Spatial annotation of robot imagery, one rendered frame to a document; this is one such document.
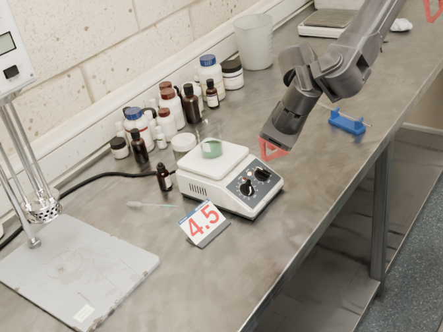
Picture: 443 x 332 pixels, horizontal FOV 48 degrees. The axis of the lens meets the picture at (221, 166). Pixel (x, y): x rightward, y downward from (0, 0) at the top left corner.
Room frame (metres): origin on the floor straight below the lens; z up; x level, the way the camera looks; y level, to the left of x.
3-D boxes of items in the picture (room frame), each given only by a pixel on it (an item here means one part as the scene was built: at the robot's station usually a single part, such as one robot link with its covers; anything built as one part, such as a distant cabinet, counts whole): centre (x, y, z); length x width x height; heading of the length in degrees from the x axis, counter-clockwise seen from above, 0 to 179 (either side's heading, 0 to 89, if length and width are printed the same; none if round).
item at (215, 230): (0.77, 0.05, 0.77); 0.09 x 0.06 x 0.04; 133
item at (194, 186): (0.88, 0.00, 0.79); 0.22 x 0.13 x 0.08; 49
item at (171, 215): (0.82, 0.12, 0.76); 0.06 x 0.06 x 0.02
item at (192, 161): (0.90, 0.01, 0.83); 0.12 x 0.12 x 0.01; 49
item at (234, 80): (1.41, -0.08, 0.79); 0.07 x 0.07 x 0.07
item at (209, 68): (1.35, -0.01, 0.81); 0.07 x 0.07 x 0.13
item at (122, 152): (1.11, 0.25, 0.77); 0.04 x 0.04 x 0.04
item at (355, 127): (1.07, -0.33, 0.77); 0.10 x 0.03 x 0.04; 30
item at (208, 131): (0.91, 0.01, 0.87); 0.06 x 0.05 x 0.08; 1
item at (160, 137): (1.12, 0.14, 0.78); 0.02 x 0.02 x 0.06
